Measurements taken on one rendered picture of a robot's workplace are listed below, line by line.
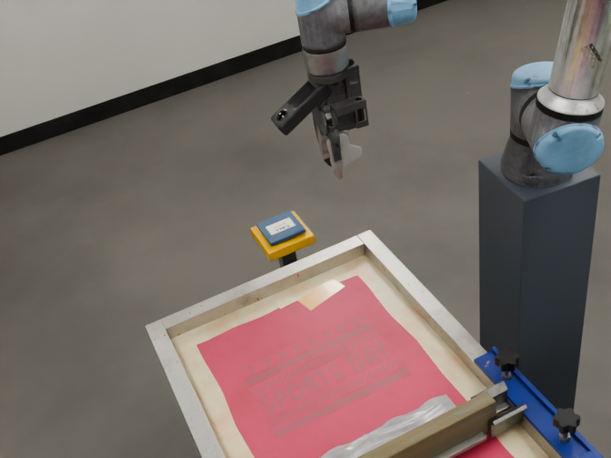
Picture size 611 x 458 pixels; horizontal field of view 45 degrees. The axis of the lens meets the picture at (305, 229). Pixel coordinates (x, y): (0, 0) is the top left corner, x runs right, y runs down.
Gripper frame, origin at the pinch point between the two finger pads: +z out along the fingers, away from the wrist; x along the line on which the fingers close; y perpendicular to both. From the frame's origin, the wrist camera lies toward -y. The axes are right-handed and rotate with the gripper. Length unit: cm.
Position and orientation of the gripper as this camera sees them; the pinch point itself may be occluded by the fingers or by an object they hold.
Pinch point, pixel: (330, 167)
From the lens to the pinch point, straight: 140.4
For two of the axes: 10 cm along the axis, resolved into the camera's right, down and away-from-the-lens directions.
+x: -3.3, -5.5, 7.7
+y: 9.3, -3.2, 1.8
